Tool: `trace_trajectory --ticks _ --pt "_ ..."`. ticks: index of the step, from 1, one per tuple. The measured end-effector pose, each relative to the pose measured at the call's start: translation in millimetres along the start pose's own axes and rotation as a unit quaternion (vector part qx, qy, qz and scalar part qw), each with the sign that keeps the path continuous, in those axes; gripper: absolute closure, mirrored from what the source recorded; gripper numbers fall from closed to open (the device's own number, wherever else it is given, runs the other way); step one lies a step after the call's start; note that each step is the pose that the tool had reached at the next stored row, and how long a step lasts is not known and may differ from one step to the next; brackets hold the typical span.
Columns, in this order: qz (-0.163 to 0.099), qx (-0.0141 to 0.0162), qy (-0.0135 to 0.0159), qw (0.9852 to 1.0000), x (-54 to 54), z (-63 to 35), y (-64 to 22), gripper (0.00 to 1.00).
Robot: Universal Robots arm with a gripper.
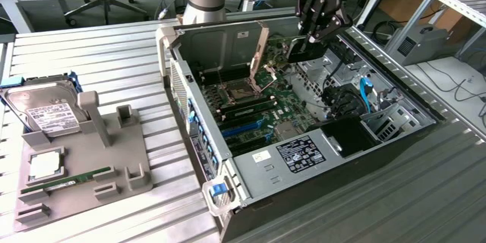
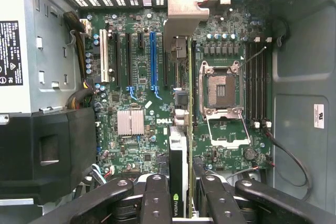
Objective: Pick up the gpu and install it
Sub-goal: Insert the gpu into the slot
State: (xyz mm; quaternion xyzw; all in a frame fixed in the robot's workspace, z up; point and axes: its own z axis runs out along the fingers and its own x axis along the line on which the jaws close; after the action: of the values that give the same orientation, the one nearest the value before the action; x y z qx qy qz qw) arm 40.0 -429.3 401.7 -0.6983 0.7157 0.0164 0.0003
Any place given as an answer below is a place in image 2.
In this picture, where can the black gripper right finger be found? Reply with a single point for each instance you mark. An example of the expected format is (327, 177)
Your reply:
(220, 203)

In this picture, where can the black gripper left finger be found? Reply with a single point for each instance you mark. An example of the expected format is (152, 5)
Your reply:
(156, 203)

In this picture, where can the coin cell battery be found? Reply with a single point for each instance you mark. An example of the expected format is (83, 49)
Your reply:
(249, 153)

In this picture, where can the metal socket cover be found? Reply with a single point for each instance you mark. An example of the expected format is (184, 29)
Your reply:
(228, 144)

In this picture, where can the green motherboard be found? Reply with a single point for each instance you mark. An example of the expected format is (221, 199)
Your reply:
(126, 140)

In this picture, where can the silver chipset heatsink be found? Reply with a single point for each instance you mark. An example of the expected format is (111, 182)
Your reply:
(131, 123)

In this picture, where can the CPU socket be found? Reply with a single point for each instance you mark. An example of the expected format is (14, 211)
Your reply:
(220, 87)

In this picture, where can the black RAM slot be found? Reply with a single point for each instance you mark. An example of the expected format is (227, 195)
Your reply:
(260, 82)
(248, 82)
(254, 82)
(265, 82)

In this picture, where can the long black expansion slot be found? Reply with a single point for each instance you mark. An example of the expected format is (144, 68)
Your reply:
(165, 72)
(117, 61)
(128, 61)

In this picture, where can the black plastic fan shroud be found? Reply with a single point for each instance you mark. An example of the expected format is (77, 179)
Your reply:
(26, 155)

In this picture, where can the blue expansion slot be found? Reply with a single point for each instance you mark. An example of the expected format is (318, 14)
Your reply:
(154, 61)

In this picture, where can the thin metal locking lever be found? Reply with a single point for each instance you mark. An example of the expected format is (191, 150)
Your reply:
(253, 56)

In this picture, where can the white PCI expansion slot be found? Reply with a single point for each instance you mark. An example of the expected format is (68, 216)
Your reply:
(104, 56)

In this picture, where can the grey open PC case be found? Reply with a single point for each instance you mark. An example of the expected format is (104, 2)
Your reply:
(302, 64)

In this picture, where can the short black expansion slot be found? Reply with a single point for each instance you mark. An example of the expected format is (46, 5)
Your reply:
(140, 41)

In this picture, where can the grey power supply unit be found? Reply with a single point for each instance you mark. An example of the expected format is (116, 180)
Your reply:
(47, 64)

